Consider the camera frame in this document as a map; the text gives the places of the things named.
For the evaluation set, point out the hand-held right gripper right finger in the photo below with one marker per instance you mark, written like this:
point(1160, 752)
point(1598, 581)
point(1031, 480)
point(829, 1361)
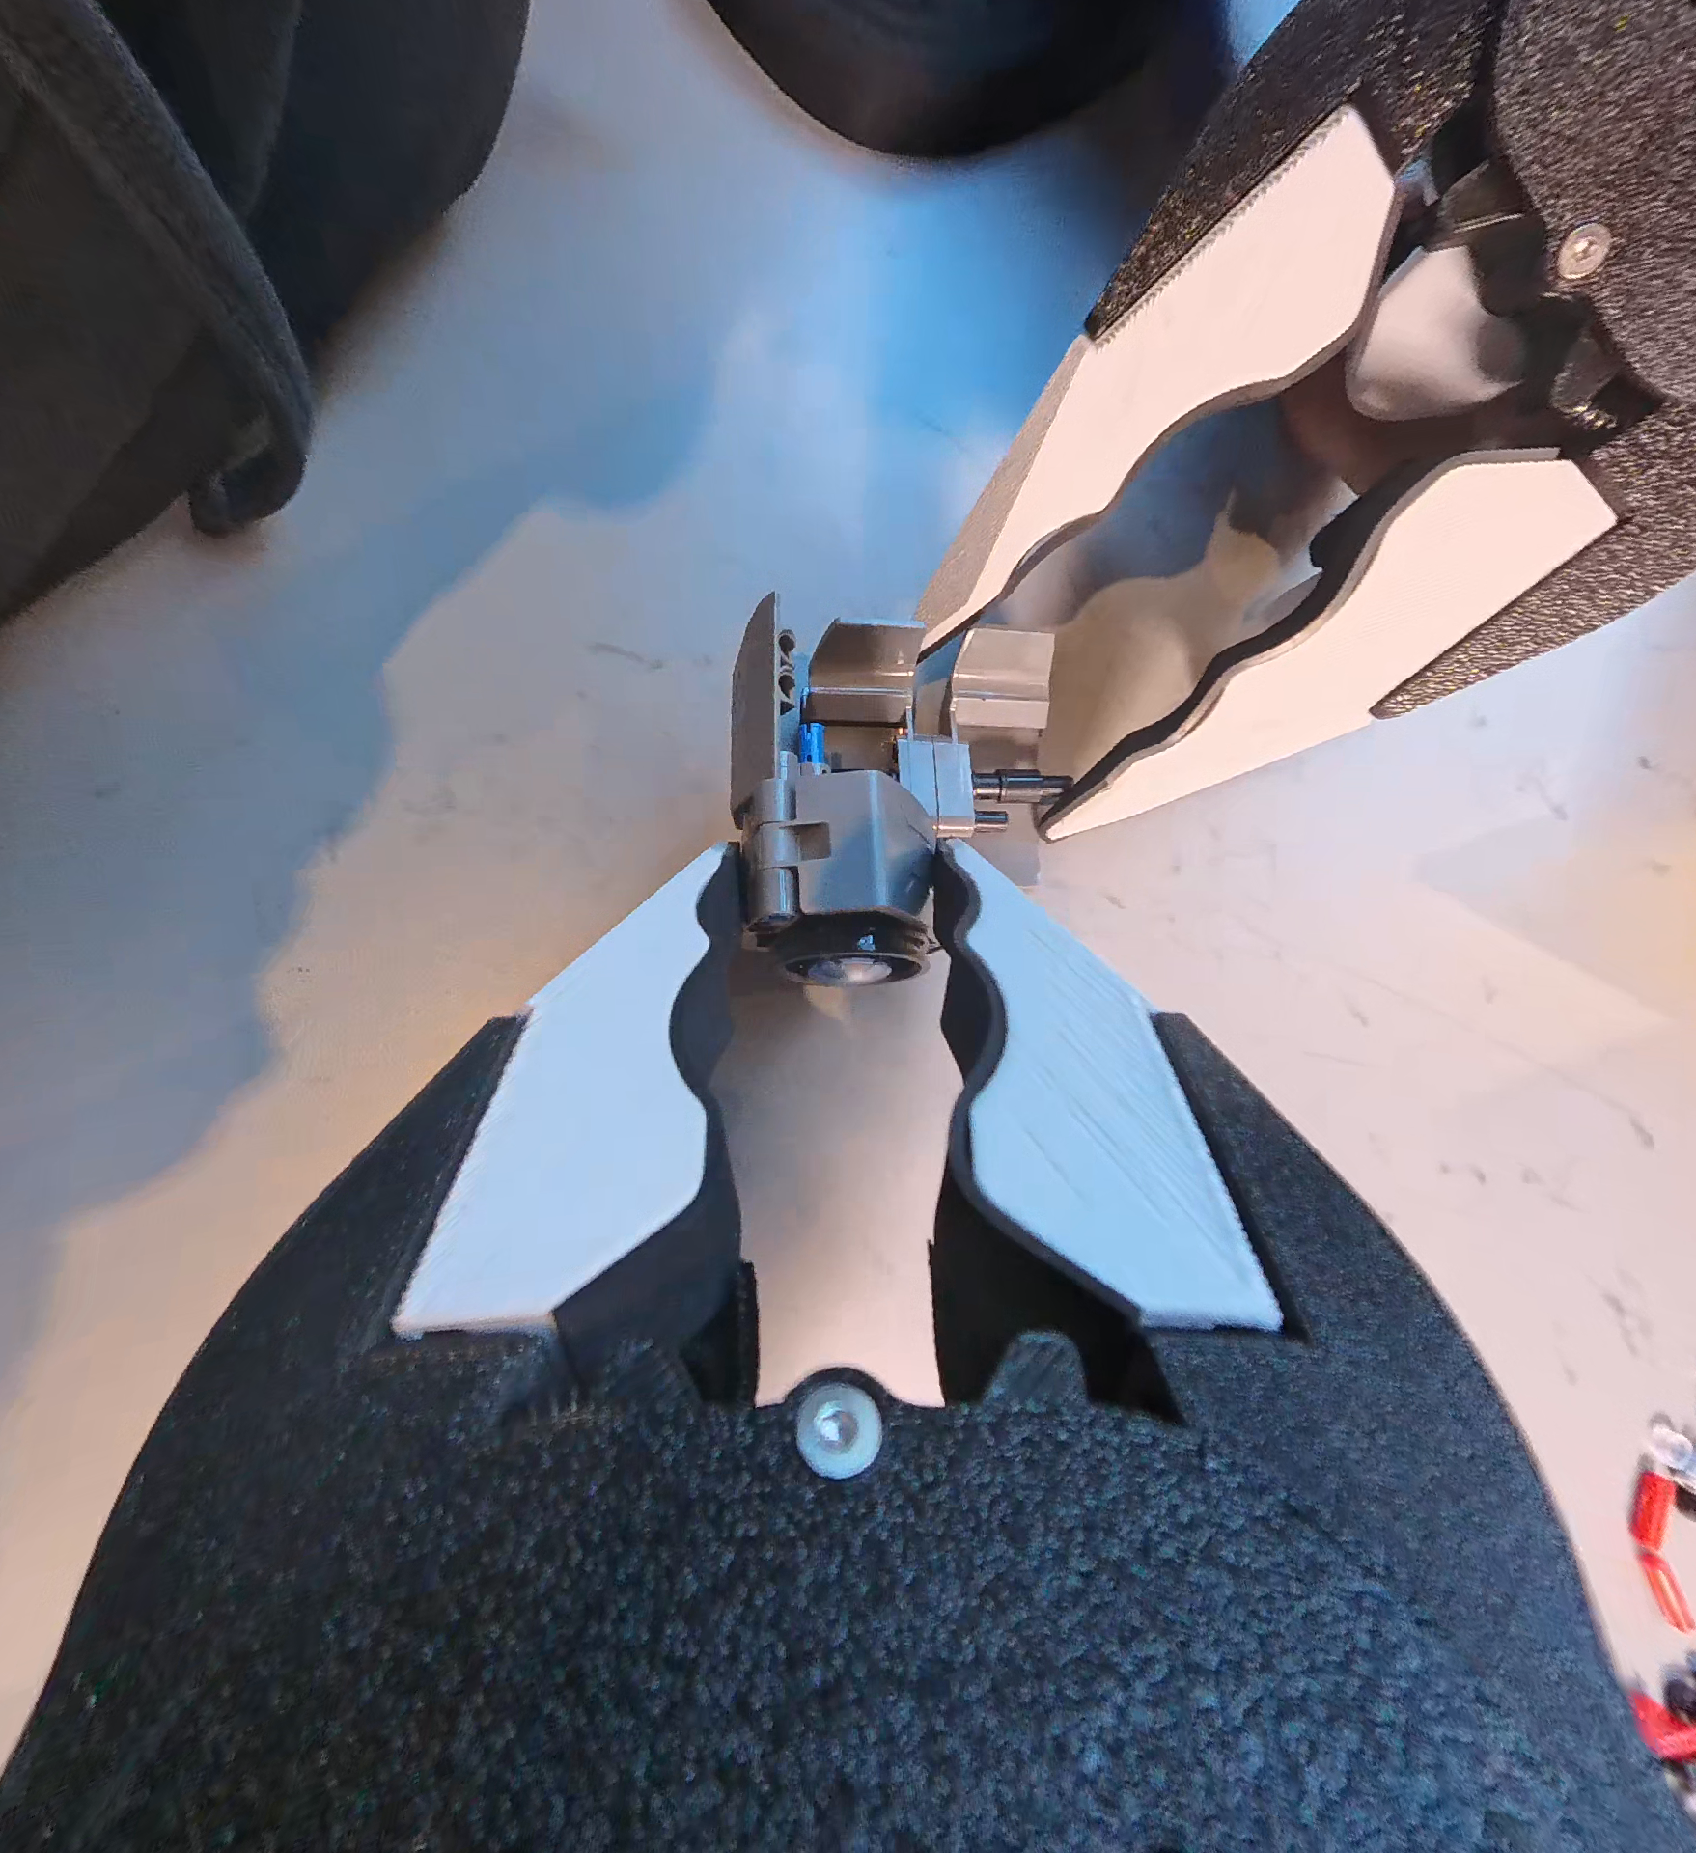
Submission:
point(1109, 1159)

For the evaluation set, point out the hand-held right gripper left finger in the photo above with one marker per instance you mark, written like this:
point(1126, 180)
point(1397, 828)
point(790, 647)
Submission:
point(558, 1159)

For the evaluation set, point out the grey toy brick assembly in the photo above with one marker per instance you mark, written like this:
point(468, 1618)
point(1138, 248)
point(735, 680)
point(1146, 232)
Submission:
point(848, 840)

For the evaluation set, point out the grey desk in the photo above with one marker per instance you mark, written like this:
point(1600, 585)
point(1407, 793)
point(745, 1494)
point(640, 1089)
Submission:
point(1370, 1013)

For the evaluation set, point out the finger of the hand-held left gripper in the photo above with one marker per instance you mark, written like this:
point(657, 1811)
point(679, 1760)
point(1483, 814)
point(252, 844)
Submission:
point(1224, 305)
point(1399, 608)

